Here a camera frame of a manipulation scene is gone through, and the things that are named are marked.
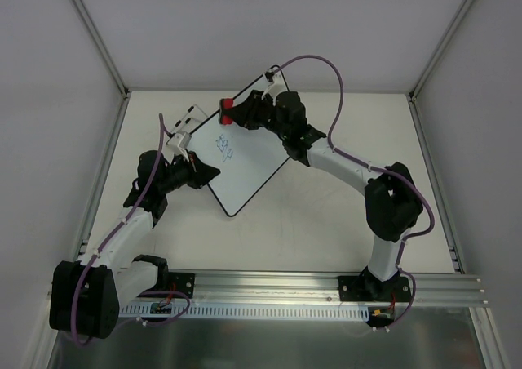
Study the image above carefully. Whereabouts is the right aluminium frame post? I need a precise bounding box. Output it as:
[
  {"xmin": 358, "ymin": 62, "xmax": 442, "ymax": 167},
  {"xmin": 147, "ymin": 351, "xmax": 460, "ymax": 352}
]
[{"xmin": 409, "ymin": 0, "xmax": 476, "ymax": 101}]

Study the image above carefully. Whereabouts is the purple cable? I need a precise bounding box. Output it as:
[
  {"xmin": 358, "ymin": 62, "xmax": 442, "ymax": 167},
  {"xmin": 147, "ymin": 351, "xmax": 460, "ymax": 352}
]
[
  {"xmin": 271, "ymin": 55, "xmax": 436, "ymax": 333},
  {"xmin": 69, "ymin": 113, "xmax": 192, "ymax": 348}
]

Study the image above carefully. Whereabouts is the red and black eraser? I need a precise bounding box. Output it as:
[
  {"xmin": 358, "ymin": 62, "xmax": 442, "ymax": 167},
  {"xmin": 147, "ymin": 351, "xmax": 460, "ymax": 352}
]
[{"xmin": 219, "ymin": 98, "xmax": 234, "ymax": 126}]

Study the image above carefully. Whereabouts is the aluminium frame post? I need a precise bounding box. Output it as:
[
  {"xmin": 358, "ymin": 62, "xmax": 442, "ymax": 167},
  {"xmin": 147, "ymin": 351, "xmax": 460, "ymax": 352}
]
[
  {"xmin": 70, "ymin": 0, "xmax": 129, "ymax": 98},
  {"xmin": 409, "ymin": 0, "xmax": 476, "ymax": 101}
]

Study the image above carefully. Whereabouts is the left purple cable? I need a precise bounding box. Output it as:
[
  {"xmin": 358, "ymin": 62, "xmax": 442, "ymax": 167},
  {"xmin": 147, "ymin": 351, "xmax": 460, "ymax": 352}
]
[{"xmin": 69, "ymin": 113, "xmax": 192, "ymax": 348}]

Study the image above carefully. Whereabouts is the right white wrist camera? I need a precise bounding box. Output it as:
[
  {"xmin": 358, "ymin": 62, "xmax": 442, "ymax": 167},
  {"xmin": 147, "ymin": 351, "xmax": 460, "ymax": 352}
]
[{"xmin": 262, "ymin": 70, "xmax": 286, "ymax": 100}]

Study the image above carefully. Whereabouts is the aluminium mounting rail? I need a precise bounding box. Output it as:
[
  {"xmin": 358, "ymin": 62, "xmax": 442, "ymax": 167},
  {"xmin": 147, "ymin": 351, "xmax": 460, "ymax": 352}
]
[{"xmin": 134, "ymin": 271, "xmax": 489, "ymax": 307}]

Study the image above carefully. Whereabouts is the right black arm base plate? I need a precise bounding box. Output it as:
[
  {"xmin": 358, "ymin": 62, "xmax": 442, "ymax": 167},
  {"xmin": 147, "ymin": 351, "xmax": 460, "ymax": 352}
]
[{"xmin": 338, "ymin": 275, "xmax": 412, "ymax": 303}]

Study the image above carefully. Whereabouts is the white whiteboard with black rim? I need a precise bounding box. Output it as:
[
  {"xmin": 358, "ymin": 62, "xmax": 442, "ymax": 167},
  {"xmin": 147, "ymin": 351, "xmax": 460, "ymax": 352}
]
[{"xmin": 188, "ymin": 64, "xmax": 291, "ymax": 217}]

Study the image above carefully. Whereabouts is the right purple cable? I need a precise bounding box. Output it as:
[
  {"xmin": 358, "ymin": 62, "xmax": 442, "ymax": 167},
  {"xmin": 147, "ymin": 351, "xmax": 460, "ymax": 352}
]
[{"xmin": 271, "ymin": 55, "xmax": 436, "ymax": 333}]

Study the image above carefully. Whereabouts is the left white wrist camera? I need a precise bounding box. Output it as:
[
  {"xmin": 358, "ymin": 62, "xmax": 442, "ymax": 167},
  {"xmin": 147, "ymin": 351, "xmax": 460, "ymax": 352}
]
[{"xmin": 166, "ymin": 131, "xmax": 191, "ymax": 160}]

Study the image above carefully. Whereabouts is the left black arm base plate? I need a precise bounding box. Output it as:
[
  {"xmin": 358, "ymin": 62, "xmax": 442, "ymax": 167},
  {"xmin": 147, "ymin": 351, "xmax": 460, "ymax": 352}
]
[{"xmin": 166, "ymin": 271, "xmax": 196, "ymax": 299}]

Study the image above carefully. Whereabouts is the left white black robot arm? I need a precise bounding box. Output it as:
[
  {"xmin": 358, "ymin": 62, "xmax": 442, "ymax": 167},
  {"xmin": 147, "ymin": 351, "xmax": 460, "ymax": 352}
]
[{"xmin": 49, "ymin": 150, "xmax": 220, "ymax": 341}]

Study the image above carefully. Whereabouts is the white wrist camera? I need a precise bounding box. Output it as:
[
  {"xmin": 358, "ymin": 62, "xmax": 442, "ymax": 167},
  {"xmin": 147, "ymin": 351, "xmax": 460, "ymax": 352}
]
[
  {"xmin": 262, "ymin": 70, "xmax": 286, "ymax": 100},
  {"xmin": 166, "ymin": 131, "xmax": 191, "ymax": 160}
]

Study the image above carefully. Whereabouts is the left aluminium frame post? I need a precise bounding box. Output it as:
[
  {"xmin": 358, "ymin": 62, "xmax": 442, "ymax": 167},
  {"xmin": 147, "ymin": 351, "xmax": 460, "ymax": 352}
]
[{"xmin": 70, "ymin": 0, "xmax": 129, "ymax": 98}]

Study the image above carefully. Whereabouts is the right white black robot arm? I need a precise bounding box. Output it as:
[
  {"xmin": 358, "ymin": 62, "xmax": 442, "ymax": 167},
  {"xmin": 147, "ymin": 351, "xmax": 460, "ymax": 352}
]
[{"xmin": 219, "ymin": 91, "xmax": 423, "ymax": 301}]

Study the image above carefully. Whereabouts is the white slotted cable duct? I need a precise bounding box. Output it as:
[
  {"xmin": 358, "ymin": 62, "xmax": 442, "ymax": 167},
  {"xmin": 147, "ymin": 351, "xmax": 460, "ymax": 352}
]
[{"xmin": 120, "ymin": 301, "xmax": 369, "ymax": 322}]

